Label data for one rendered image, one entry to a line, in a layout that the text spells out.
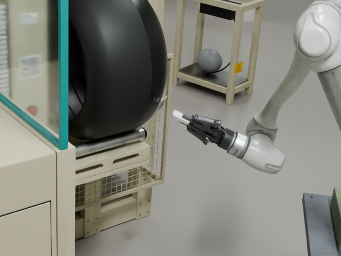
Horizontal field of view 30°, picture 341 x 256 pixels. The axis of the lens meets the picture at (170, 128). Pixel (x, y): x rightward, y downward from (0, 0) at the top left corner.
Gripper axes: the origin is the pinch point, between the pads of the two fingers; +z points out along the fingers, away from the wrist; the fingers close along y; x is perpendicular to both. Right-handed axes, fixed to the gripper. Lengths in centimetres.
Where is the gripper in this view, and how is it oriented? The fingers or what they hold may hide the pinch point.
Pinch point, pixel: (180, 117)
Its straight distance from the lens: 229.9
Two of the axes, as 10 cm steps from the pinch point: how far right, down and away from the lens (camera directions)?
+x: 2.5, -6.8, 6.9
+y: -3.7, 6.0, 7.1
